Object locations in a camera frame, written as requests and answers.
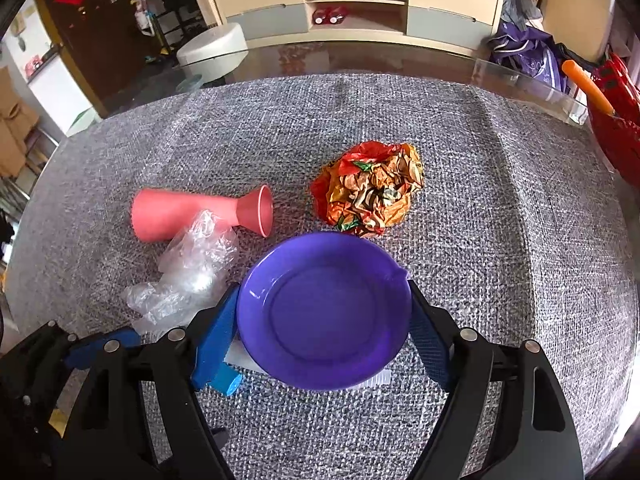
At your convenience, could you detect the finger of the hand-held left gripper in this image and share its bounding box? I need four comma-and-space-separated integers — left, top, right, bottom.
64, 327, 142, 368

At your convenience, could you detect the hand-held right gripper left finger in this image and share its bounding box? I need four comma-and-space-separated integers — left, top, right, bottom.
60, 285, 241, 480

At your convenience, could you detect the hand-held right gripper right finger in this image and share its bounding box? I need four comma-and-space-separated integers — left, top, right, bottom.
407, 280, 586, 480

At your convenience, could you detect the purple plastic plate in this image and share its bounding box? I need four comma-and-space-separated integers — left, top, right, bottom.
236, 231, 413, 392

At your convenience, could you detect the light blue plastic piece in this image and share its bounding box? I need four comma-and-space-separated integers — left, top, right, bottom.
210, 365, 243, 396

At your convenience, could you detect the clear plastic bag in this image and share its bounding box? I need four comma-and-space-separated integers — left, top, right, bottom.
125, 210, 241, 333

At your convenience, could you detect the pink plastic cup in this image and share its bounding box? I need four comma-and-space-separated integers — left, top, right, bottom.
131, 185, 275, 242

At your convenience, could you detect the grey woven table mat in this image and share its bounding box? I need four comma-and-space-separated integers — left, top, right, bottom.
7, 74, 631, 480

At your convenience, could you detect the crumpled orange foil wrapper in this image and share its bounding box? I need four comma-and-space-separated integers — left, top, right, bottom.
310, 142, 426, 239

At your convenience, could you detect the whiteboard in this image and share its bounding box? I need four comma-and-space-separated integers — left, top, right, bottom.
27, 52, 101, 136

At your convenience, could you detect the red plastic basket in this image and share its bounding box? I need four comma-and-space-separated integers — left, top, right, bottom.
585, 52, 640, 186

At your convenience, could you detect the white round stool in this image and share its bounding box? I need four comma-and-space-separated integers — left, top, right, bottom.
176, 24, 249, 83

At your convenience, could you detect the purple bag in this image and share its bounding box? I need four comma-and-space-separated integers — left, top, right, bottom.
487, 22, 568, 93

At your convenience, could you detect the dark brown door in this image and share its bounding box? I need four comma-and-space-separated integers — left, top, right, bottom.
32, 0, 201, 116

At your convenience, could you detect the beige television cabinet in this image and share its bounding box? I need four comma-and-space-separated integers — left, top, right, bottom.
212, 0, 505, 56

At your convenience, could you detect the beige standing air conditioner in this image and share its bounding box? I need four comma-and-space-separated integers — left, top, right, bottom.
542, 0, 616, 63

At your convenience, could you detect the orange handle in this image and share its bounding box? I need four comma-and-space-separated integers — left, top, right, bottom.
561, 60, 618, 116

